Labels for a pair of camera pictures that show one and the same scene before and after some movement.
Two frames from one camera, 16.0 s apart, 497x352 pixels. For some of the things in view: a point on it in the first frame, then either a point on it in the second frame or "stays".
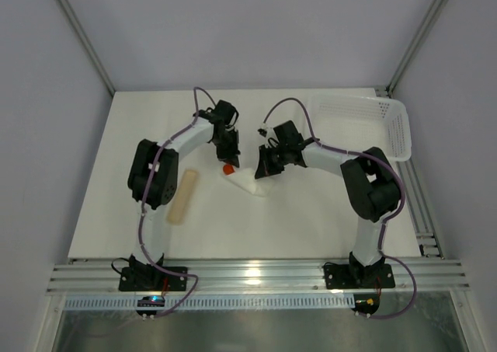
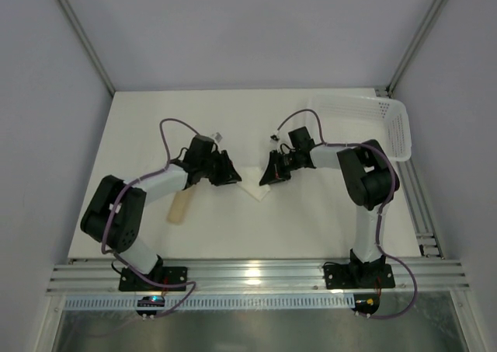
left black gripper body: (229, 148) -> (224, 168)
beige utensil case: (182, 197) stays
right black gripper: (269, 160) -> (278, 167)
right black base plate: (358, 277) stays
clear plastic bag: (246, 178) stays
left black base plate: (150, 279) stays
